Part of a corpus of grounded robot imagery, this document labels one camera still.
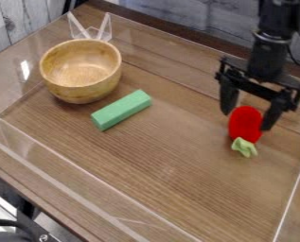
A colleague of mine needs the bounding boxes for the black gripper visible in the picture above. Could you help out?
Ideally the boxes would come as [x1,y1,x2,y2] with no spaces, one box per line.
[216,56,300,130]

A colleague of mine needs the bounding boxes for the red plush strawberry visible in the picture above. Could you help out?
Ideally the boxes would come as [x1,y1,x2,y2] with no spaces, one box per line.
[228,106,263,158]

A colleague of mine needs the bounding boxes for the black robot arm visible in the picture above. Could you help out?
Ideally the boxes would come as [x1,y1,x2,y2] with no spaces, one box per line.
[216,0,300,130]

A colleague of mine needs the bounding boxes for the green rectangular block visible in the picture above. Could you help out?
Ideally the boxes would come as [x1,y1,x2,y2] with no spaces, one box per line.
[90,90,152,131]

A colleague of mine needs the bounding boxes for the clear acrylic tray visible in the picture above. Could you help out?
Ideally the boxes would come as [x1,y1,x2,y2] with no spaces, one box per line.
[0,66,300,242]

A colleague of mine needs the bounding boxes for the wooden bowl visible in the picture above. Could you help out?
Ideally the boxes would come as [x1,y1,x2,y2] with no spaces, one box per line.
[40,39,123,104]

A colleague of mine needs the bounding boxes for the clear acrylic corner bracket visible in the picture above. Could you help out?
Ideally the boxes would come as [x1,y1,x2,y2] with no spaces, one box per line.
[68,11,113,42]

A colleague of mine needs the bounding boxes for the black metal mount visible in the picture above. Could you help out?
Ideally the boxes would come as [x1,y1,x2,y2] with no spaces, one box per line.
[16,211,61,242]

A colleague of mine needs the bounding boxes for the black cable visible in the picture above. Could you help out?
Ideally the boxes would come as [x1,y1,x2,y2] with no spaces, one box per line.
[0,218,28,242]

